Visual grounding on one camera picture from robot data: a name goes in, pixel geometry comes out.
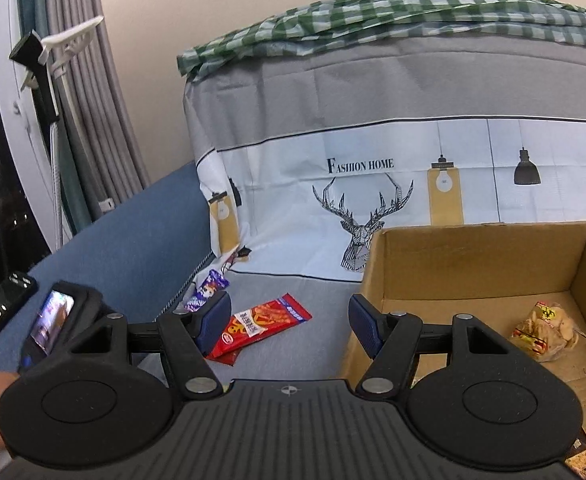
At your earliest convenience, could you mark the brown cardboard box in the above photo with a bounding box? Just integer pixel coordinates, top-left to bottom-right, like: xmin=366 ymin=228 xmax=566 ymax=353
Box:
xmin=338 ymin=219 xmax=586 ymax=480

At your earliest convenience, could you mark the clear biscuit packet yellow label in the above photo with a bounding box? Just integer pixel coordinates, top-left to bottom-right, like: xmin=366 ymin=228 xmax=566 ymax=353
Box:
xmin=512 ymin=301 xmax=582 ymax=364

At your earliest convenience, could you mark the small black box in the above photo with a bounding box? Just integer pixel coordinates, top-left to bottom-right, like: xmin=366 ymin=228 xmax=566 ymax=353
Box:
xmin=10 ymin=30 xmax=44 ymax=67

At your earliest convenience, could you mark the green checked cloth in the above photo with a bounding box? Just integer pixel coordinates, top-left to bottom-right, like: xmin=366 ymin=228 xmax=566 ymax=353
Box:
xmin=177 ymin=0 xmax=586 ymax=81

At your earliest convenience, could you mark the red snack packet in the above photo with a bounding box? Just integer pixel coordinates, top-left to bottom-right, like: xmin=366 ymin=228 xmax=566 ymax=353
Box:
xmin=205 ymin=292 xmax=314 ymax=367

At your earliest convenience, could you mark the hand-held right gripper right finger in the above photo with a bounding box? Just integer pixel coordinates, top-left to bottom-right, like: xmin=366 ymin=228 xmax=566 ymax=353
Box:
xmin=349 ymin=294 xmax=521 ymax=396

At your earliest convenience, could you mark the dark brown snack packet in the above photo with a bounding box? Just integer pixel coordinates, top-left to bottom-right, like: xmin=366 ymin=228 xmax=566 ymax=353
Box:
xmin=565 ymin=439 xmax=586 ymax=480

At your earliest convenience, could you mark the white door frame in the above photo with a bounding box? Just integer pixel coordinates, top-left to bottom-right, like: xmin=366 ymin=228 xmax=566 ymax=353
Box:
xmin=0 ymin=0 xmax=64 ymax=271

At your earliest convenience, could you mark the grey curtain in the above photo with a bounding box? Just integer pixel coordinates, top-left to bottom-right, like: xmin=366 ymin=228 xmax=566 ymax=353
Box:
xmin=48 ymin=0 xmax=152 ymax=221

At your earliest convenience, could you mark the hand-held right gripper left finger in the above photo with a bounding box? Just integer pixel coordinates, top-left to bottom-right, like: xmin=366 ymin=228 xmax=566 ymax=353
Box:
xmin=65 ymin=291 xmax=232 ymax=402

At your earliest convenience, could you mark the blue sofa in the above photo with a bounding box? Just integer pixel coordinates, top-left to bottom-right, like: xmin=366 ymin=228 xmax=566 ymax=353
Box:
xmin=0 ymin=162 xmax=214 ymax=377

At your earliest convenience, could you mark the purple snack packet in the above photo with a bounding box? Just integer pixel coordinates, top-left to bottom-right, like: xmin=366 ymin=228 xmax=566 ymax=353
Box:
xmin=184 ymin=269 xmax=230 ymax=312

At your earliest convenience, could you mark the grey printed sofa cover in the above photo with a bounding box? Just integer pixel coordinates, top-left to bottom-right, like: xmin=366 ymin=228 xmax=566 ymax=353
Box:
xmin=183 ymin=30 xmax=586 ymax=392

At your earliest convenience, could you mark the black flat device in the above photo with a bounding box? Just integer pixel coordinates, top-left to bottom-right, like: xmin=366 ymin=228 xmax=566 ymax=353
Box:
xmin=0 ymin=271 xmax=38 ymax=361

